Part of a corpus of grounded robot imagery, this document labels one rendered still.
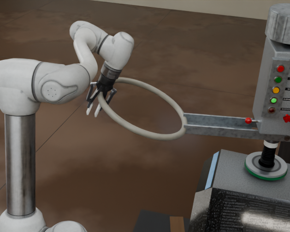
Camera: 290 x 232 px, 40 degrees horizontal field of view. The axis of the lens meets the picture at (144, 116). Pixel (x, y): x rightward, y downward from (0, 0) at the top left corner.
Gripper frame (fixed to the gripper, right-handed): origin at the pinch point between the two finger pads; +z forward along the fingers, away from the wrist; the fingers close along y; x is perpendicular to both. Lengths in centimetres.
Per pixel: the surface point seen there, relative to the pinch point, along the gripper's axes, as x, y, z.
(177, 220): 24, 102, 91
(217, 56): 335, 245, 69
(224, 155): -3, 80, 6
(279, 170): -26, 96, -9
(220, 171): -16, 73, 7
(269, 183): -29, 93, -2
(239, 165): -13, 85, 3
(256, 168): -23, 86, -5
